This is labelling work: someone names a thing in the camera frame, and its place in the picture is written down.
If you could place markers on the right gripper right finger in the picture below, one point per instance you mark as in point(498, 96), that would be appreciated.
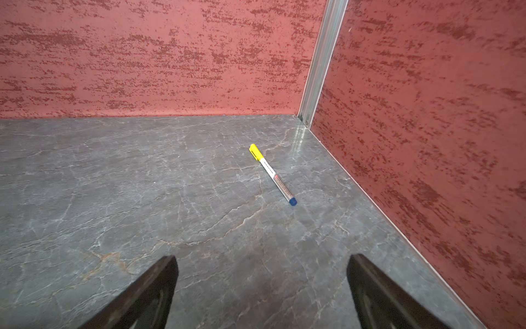
point(381, 303)

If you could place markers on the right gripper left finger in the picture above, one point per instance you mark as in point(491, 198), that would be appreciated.
point(146, 303)

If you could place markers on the yellow white marker pen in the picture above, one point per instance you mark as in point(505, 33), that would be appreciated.
point(256, 153)

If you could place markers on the aluminium corner post right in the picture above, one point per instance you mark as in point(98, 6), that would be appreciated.
point(324, 48)

